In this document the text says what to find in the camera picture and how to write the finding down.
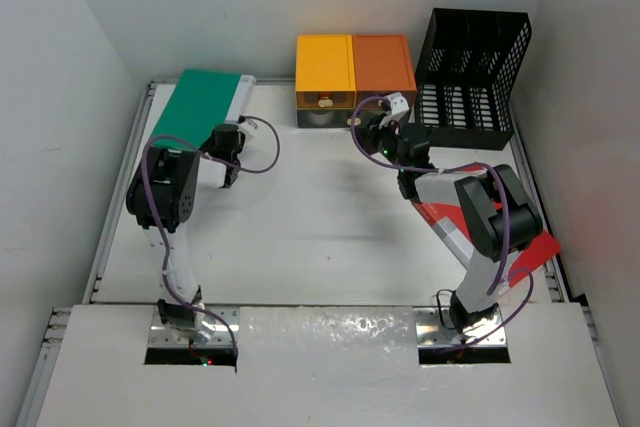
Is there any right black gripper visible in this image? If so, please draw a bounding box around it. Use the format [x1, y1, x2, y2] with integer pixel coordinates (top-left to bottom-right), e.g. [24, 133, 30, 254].
[352, 113, 408, 173]

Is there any green clip file folder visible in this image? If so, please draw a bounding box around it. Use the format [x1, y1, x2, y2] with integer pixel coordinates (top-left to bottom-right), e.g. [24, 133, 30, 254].
[151, 69, 256, 148]

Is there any transparent grey drawer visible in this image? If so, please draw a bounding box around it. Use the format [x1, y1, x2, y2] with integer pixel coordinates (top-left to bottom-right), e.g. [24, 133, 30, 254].
[297, 109, 353, 129]

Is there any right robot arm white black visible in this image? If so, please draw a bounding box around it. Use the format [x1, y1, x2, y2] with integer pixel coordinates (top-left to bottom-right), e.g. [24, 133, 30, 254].
[351, 114, 543, 333]

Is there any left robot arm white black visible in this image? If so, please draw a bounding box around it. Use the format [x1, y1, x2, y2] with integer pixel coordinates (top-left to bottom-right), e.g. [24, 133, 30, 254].
[125, 123, 246, 344]

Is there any red clip file folder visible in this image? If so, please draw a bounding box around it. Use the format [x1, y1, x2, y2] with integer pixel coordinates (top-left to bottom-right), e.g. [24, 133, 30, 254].
[410, 201, 563, 293]

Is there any orange drawer box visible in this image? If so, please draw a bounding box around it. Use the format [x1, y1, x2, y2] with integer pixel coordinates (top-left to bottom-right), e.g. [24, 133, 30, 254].
[352, 34, 417, 107]

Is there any black mesh file rack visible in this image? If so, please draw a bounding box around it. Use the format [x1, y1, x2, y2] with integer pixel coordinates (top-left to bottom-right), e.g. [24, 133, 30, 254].
[414, 8, 532, 151]

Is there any yellow drawer box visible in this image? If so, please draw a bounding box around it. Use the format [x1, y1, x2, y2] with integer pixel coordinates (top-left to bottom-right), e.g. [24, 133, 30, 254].
[295, 34, 356, 110]

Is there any white foam front board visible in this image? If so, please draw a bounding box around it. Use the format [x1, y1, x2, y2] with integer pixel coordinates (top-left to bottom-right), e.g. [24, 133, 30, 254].
[38, 304, 617, 426]

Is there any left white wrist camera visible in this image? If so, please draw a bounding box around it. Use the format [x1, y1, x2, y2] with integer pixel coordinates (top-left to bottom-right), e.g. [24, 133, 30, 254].
[237, 116, 258, 142]

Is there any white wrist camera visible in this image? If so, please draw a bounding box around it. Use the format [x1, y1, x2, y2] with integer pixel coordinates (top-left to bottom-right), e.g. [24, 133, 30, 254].
[380, 92, 411, 127]
[237, 116, 258, 142]

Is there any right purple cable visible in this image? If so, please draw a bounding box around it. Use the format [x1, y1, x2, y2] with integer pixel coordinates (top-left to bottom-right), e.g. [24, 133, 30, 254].
[349, 94, 535, 351]

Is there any purple cable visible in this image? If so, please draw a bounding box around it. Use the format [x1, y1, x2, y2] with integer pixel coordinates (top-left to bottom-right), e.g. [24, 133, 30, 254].
[349, 94, 535, 351]
[140, 116, 281, 353]

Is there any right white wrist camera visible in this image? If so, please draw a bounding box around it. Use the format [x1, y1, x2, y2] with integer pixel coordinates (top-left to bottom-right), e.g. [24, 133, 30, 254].
[380, 92, 411, 127]

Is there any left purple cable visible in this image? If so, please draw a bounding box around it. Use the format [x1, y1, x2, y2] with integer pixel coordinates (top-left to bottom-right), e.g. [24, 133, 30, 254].
[140, 116, 281, 353]

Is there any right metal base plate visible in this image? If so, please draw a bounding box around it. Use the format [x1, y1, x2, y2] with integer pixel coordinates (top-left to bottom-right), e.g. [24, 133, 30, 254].
[414, 306, 507, 349]

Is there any metal base plate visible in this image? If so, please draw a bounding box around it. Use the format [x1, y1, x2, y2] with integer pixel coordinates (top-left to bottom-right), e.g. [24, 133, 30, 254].
[147, 308, 239, 349]
[414, 306, 507, 349]

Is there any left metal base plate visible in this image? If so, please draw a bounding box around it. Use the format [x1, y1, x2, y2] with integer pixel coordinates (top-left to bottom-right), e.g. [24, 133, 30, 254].
[147, 308, 239, 349]

